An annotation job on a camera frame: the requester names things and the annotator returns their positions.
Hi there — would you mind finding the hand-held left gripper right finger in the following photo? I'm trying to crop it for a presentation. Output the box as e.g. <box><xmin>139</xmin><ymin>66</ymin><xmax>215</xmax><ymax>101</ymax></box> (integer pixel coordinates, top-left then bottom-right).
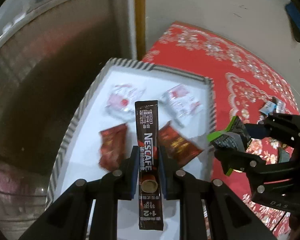
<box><xmin>159</xmin><ymin>145</ymin><xmax>280</xmax><ymax>240</ymax></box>

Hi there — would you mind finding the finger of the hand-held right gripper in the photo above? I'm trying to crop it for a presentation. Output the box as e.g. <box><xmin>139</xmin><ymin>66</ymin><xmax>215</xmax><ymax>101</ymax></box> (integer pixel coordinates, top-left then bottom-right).
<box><xmin>247</xmin><ymin>114</ymin><xmax>300</xmax><ymax>140</ymax></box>
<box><xmin>214</xmin><ymin>148</ymin><xmax>294</xmax><ymax>185</ymax></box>

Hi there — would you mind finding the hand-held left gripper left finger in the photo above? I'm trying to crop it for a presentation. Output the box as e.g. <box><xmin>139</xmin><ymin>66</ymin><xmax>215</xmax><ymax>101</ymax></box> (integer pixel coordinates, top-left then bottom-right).
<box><xmin>19</xmin><ymin>145</ymin><xmax>140</xmax><ymax>240</ymax></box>

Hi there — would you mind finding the green black snack packet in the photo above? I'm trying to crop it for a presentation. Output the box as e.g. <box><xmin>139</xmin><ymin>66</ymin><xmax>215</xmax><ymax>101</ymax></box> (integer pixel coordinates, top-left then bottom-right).
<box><xmin>207</xmin><ymin>116</ymin><xmax>252</xmax><ymax>177</ymax></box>

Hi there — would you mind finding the dark coffee stick packet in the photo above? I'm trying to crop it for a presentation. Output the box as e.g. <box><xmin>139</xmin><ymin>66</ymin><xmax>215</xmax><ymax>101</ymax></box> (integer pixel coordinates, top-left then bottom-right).
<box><xmin>135</xmin><ymin>100</ymin><xmax>164</xmax><ymax>230</ymax></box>

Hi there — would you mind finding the white tray with striped rim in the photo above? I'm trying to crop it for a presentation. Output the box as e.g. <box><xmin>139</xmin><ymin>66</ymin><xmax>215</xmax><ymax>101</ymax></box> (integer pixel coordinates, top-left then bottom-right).
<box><xmin>45</xmin><ymin>57</ymin><xmax>217</xmax><ymax>240</ymax></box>

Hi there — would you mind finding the small blue white candy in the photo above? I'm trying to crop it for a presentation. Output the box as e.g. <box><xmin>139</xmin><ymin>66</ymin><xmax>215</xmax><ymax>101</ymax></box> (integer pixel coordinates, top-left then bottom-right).
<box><xmin>259</xmin><ymin>97</ymin><xmax>286</xmax><ymax>115</ymax></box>

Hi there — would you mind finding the white red snack packet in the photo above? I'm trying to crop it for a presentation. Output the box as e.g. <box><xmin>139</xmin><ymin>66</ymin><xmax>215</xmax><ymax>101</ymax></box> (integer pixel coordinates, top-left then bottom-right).
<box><xmin>160</xmin><ymin>85</ymin><xmax>200</xmax><ymax>127</ymax></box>
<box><xmin>105</xmin><ymin>84</ymin><xmax>145</xmax><ymax>117</ymax></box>

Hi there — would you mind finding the red floral tablecloth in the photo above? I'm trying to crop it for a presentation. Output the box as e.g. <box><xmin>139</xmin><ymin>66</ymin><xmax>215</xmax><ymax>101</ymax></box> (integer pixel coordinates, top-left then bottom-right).
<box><xmin>142</xmin><ymin>21</ymin><xmax>300</xmax><ymax>240</ymax></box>

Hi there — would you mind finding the blue dark object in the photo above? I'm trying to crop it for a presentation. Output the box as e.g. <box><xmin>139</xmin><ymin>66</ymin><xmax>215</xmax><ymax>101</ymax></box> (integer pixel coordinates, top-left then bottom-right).
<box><xmin>285</xmin><ymin>2</ymin><xmax>300</xmax><ymax>43</ymax></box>

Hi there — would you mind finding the yellow wooden door frame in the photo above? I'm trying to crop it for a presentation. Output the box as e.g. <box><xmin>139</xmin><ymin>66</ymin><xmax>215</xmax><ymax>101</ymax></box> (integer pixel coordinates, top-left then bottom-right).
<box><xmin>134</xmin><ymin>0</ymin><xmax>147</xmax><ymax>60</ymax></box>

